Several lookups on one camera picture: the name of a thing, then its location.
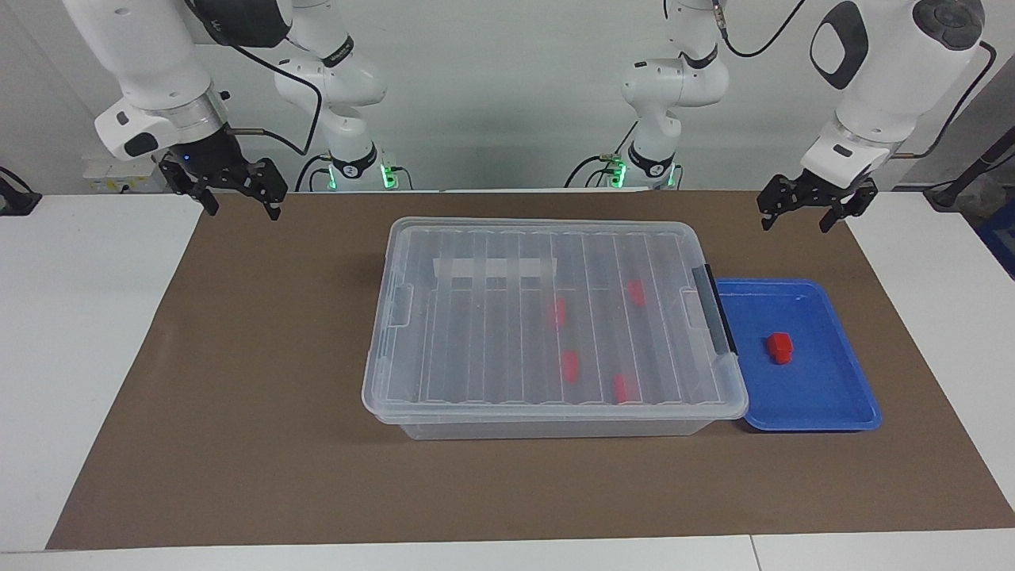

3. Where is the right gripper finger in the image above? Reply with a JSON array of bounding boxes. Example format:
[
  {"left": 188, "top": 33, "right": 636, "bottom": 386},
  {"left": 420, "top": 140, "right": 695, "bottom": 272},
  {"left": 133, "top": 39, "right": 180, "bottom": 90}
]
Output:
[
  {"left": 161, "top": 163, "right": 220, "bottom": 217},
  {"left": 247, "top": 157, "right": 288, "bottom": 221}
]

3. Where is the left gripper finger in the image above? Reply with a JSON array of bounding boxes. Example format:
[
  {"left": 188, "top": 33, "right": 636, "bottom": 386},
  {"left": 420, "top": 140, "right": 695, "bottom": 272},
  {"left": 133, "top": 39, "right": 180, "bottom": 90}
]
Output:
[
  {"left": 821, "top": 181, "right": 879, "bottom": 233},
  {"left": 757, "top": 176, "right": 798, "bottom": 232}
]

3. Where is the clear ribbed plastic lid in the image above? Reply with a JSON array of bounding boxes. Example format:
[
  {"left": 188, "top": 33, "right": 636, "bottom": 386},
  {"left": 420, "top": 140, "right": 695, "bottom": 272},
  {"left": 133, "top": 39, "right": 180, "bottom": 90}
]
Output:
[{"left": 362, "top": 219, "right": 749, "bottom": 421}]

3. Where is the blue plastic tray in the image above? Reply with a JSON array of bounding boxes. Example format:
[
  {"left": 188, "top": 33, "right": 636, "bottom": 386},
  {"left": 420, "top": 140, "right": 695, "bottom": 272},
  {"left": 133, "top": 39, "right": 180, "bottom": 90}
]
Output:
[{"left": 714, "top": 278, "right": 883, "bottom": 433}]

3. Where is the clear plastic storage box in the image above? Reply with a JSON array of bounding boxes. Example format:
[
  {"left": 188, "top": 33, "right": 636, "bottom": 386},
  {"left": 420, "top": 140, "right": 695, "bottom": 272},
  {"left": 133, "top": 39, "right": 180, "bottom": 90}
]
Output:
[{"left": 362, "top": 219, "right": 750, "bottom": 441}]

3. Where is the black stand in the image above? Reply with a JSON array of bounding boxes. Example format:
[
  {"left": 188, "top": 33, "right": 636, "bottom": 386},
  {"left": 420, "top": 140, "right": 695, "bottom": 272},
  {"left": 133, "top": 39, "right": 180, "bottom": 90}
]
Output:
[{"left": 924, "top": 127, "right": 1015, "bottom": 211}]

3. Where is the blue crate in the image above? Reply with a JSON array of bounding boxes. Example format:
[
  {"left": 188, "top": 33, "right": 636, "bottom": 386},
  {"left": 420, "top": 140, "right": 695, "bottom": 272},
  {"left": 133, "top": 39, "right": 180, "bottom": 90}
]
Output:
[{"left": 975, "top": 198, "right": 1015, "bottom": 280}]

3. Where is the black clamp object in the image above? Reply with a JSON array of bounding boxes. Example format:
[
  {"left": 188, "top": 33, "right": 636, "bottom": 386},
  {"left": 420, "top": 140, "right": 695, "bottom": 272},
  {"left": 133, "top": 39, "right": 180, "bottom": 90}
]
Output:
[{"left": 0, "top": 167, "right": 42, "bottom": 217}]

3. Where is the brown table mat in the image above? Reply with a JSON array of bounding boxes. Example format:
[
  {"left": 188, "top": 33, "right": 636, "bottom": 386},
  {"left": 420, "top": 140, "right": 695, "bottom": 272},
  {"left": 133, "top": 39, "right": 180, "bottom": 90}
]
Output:
[{"left": 46, "top": 189, "right": 1015, "bottom": 550}]

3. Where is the black base cable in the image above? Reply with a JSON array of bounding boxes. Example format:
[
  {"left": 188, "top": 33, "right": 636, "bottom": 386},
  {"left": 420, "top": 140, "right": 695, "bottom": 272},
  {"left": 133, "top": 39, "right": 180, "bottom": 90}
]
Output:
[
  {"left": 565, "top": 119, "right": 639, "bottom": 190},
  {"left": 295, "top": 153, "right": 332, "bottom": 193}
]

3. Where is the white wall power outlet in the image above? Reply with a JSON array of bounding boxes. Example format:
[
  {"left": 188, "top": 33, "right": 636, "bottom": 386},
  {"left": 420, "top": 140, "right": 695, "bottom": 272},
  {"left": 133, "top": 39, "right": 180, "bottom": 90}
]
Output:
[{"left": 83, "top": 159, "right": 171, "bottom": 195}]

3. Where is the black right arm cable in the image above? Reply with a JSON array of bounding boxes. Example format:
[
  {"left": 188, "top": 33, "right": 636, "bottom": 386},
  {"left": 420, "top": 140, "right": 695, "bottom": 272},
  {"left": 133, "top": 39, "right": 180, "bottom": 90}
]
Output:
[{"left": 186, "top": 0, "right": 326, "bottom": 157}]

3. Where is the black box latch handle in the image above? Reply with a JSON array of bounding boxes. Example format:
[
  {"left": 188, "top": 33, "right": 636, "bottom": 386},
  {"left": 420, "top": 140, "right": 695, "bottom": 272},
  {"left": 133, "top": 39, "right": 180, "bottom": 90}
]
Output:
[{"left": 691, "top": 266, "right": 737, "bottom": 355}]

